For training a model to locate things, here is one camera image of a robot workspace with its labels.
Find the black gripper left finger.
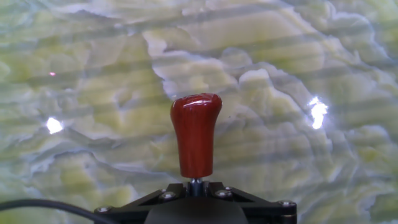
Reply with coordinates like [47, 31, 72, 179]
[94, 182, 190, 224]

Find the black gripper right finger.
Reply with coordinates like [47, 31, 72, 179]
[206, 182, 298, 224]

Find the silver lever with red handle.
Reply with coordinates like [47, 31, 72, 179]
[170, 92, 223, 197]

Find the green marble pattern mat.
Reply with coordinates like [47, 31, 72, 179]
[0, 0, 398, 224]

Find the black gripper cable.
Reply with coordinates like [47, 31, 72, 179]
[0, 198, 119, 224]

